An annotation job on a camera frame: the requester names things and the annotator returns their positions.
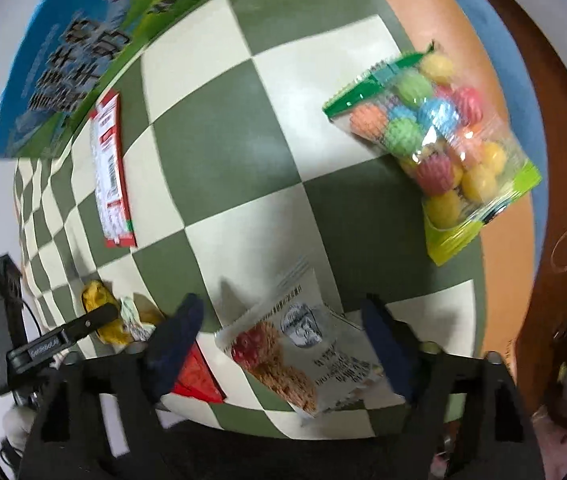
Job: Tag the printed cardboard box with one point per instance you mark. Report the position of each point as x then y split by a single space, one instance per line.
63 60

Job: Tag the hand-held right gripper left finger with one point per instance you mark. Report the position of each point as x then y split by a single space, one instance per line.
176 345

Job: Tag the small white red packet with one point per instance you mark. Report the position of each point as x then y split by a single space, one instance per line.
133 321

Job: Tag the green checkered mat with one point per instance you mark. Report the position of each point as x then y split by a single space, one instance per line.
243 160

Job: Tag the colourful candy ball bag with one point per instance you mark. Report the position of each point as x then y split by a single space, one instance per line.
428 125

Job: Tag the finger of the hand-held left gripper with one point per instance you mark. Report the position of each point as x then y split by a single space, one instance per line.
90 321
5 300

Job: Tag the crinkled gold packet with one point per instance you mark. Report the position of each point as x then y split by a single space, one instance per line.
95 297

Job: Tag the blue bed sheet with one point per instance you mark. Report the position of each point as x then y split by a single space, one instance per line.
483 25

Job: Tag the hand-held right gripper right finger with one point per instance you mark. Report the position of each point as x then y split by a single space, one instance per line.
388 350

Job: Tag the white grey snack packet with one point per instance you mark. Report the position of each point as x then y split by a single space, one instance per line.
303 340

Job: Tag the long red white packet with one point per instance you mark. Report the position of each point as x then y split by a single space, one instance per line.
108 170

